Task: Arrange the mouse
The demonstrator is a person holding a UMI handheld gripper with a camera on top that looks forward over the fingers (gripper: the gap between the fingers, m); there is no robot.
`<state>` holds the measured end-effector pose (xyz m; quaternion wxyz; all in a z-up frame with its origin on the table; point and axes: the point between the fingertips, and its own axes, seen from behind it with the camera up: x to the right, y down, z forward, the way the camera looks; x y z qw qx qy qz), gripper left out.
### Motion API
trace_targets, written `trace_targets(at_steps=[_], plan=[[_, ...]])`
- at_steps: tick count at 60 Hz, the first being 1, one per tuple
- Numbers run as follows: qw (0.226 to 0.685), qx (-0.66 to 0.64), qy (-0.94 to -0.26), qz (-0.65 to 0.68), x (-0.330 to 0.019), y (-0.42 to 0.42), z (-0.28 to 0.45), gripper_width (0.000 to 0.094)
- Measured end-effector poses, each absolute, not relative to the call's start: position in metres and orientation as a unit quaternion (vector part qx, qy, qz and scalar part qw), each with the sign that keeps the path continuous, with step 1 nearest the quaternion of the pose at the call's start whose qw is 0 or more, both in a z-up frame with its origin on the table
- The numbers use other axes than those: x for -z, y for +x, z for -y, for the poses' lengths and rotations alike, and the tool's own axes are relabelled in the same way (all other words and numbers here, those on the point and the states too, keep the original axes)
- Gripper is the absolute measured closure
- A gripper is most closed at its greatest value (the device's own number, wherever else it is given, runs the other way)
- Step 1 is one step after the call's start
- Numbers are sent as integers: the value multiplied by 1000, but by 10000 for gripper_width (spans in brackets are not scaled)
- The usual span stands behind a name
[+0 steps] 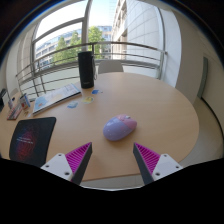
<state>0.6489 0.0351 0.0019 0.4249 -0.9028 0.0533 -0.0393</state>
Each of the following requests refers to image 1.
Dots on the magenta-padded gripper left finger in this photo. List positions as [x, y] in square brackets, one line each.
[77, 159]

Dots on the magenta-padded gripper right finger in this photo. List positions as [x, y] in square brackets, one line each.
[149, 160]

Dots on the pink and lilac computer mouse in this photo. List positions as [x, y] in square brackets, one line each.
[118, 128]

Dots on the black mouse pad, red-blue print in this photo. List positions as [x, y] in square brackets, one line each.
[31, 140]

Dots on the round yellow sticker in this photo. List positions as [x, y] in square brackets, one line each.
[88, 99]

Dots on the light blue illustrated magazine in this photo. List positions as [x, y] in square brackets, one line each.
[55, 97]

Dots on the small blue sticker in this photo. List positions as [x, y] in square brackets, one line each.
[96, 91]

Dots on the black cylindrical drink bottle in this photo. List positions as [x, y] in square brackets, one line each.
[86, 70]

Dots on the black device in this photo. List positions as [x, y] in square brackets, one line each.
[3, 99]

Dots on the white chair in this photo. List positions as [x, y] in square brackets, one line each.
[110, 67]

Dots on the metal balcony railing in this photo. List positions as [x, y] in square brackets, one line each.
[110, 43]

